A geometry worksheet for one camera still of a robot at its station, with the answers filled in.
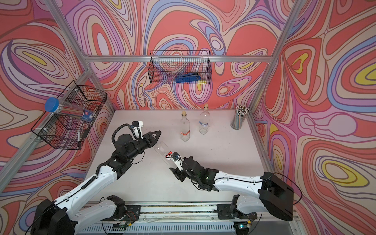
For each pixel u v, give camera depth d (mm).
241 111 952
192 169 566
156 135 746
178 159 652
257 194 431
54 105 616
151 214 738
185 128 1087
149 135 679
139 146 647
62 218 383
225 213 730
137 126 677
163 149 733
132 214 725
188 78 905
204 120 999
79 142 718
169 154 716
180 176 684
